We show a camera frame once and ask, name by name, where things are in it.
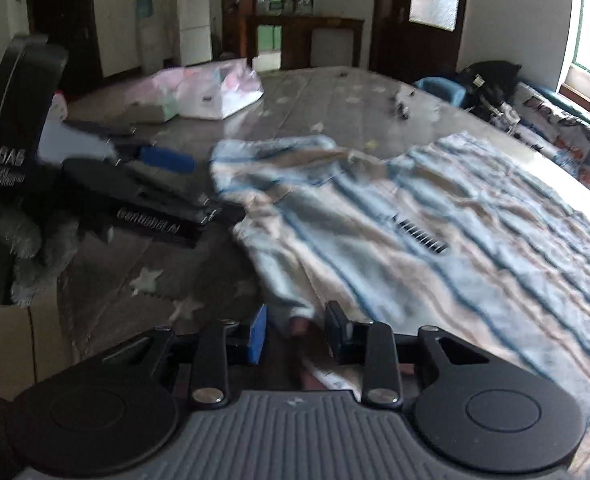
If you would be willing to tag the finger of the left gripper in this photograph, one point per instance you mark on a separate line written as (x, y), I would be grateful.
(166, 159)

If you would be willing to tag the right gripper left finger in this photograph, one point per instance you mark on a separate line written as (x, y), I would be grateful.
(257, 335)

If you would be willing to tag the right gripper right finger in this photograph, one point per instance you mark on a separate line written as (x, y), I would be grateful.
(338, 331)

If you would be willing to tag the blue striped knit garment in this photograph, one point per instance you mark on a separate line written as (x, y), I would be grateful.
(452, 233)

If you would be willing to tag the gloved left hand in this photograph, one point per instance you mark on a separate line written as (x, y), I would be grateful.
(33, 253)

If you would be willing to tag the pink white plastic bag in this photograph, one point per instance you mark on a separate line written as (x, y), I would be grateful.
(212, 91)

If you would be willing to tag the water dispenser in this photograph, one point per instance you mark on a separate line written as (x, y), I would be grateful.
(151, 37)

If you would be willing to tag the white refrigerator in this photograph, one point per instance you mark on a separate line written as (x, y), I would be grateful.
(194, 32)

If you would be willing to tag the dark wooden cabinet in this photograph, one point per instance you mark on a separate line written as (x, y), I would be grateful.
(288, 35)

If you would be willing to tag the small black marker pen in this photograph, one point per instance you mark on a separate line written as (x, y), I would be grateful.
(401, 107)

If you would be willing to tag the blue plastic chair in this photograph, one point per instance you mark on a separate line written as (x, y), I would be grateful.
(445, 89)

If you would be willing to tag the dark wooden door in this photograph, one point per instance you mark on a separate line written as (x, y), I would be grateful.
(413, 39)

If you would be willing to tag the long butterfly print cushion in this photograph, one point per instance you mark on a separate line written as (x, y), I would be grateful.
(555, 133)

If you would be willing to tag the black bag on sofa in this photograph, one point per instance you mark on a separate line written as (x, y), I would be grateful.
(492, 82)

